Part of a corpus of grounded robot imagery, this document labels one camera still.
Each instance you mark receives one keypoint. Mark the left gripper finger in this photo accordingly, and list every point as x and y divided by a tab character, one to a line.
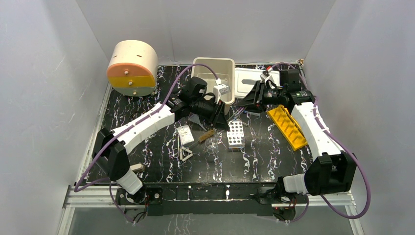
220	122
220	108

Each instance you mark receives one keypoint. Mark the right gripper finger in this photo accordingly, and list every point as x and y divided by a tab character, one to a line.
251	98
253	108

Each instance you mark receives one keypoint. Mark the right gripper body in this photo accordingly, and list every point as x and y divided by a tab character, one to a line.
268	97

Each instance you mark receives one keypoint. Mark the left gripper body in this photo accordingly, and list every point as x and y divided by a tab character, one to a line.
219	112

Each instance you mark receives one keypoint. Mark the blue capped test tube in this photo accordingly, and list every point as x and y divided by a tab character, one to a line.
252	113

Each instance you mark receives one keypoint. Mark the clear acrylic tube rack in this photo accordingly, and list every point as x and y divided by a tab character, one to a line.
235	136

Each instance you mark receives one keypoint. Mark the yellow test tube rack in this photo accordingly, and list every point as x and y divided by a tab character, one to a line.
289	128

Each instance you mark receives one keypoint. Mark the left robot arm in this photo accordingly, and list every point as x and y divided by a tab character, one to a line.
112	147

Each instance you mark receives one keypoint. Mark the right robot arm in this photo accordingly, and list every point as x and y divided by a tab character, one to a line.
295	114

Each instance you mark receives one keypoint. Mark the clear plastic funnel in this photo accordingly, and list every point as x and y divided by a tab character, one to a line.
194	118

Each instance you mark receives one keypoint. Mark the white bin lid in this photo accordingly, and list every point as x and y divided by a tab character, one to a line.
245	80

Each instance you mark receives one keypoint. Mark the clear glass beaker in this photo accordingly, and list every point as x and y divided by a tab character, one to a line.
212	145

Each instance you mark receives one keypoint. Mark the white paper tag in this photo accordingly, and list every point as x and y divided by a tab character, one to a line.
185	134

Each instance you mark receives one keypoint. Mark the beige plastic bin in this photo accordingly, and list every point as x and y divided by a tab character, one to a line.
224	69

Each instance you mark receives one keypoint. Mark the white clay triangle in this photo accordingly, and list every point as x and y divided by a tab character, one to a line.
185	154

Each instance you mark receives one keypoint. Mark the round beige drawer cabinet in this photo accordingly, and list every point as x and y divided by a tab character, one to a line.
132	70

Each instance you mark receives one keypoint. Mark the small beige stopper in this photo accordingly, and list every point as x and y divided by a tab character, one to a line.
136	168

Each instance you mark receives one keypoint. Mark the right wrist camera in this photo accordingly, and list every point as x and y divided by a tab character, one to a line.
266	75

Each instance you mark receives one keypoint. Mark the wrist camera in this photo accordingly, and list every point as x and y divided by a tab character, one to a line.
266	75
220	89

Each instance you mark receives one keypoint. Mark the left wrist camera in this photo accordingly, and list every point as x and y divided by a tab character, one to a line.
220	89

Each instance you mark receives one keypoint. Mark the black base frame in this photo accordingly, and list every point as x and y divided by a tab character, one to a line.
263	199

